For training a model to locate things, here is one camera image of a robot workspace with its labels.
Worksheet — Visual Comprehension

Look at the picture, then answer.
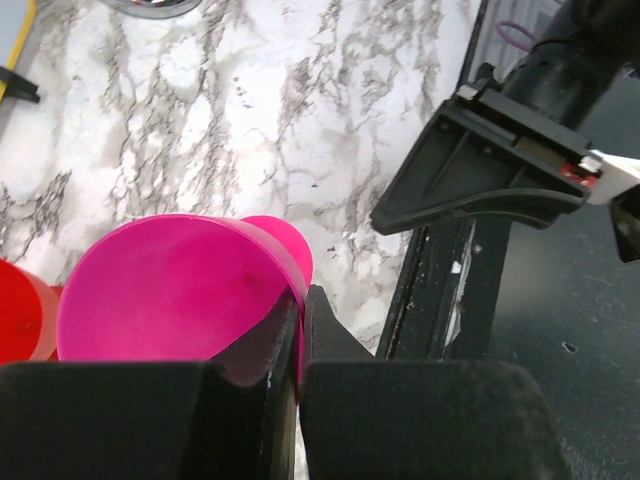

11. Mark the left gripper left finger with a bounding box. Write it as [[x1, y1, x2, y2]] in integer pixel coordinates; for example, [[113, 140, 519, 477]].
[[1, 294, 298, 479]]

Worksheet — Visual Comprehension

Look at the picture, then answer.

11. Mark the chrome wine glass rack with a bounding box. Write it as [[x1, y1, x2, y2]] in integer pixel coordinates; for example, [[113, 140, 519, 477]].
[[101, 0, 202, 20]]

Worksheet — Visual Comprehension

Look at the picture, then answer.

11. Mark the yellow framed whiteboard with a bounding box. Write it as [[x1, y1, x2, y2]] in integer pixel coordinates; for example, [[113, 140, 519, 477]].
[[1, 0, 40, 104]]

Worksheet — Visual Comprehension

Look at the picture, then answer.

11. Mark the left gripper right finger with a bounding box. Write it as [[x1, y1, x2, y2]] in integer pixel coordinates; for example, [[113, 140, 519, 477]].
[[300, 286, 570, 479]]

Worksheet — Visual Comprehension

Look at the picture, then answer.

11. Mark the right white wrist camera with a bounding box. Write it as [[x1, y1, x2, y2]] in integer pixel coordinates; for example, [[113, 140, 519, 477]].
[[579, 149, 640, 264]]

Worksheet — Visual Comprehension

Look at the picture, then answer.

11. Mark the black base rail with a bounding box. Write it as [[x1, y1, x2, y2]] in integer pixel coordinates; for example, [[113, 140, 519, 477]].
[[374, 0, 511, 361]]

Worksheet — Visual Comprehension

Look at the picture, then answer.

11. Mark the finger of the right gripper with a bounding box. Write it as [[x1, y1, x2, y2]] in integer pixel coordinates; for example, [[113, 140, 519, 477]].
[[371, 97, 595, 235]]

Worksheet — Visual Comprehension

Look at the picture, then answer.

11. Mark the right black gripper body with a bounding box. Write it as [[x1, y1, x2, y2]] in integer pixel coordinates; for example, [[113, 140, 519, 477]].
[[457, 1, 639, 149]]

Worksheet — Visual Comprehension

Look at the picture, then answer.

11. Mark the pink wine glass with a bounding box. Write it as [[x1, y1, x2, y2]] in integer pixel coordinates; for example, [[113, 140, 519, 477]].
[[56, 214, 313, 362]]

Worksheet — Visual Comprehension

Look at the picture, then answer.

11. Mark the red wine glass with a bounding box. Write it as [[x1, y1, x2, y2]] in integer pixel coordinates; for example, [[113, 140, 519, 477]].
[[1, 260, 62, 365]]

